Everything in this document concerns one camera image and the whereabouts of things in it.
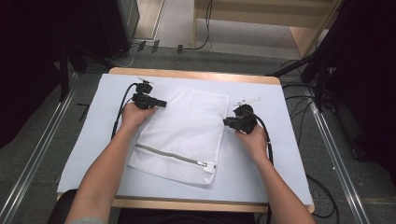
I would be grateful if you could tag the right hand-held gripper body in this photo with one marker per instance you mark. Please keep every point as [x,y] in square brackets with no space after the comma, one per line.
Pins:
[246,119]

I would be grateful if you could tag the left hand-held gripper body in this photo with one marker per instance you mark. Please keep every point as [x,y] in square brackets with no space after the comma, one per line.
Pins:
[143,100]

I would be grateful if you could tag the white mesh laundry bag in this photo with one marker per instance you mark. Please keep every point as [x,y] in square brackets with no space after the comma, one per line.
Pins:
[183,133]

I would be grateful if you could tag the person's left hand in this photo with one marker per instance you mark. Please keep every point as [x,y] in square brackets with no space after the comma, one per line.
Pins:
[134,116]

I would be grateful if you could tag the person's right hand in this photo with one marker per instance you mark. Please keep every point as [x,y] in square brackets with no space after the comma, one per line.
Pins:
[257,144]

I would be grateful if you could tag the wooden table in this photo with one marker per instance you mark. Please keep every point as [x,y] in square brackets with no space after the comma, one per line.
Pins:
[193,74]

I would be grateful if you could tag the white table mat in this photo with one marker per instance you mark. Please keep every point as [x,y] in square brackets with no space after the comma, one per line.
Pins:
[249,177]

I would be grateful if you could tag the black metal stand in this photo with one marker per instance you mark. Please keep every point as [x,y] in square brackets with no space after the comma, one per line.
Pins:
[64,77]
[319,87]

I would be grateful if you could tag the black cabinet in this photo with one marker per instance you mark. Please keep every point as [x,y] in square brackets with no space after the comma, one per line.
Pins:
[106,25]

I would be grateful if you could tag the light wooden furniture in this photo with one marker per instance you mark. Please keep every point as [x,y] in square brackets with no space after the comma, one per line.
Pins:
[264,15]

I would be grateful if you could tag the black curtain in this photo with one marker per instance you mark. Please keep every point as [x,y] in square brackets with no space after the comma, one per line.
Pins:
[25,62]
[367,77]

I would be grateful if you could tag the person's grey sleeve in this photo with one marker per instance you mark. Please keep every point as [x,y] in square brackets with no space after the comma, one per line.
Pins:
[87,221]

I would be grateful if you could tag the aluminium floor rail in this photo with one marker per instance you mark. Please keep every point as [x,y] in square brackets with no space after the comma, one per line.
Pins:
[34,161]
[339,168]

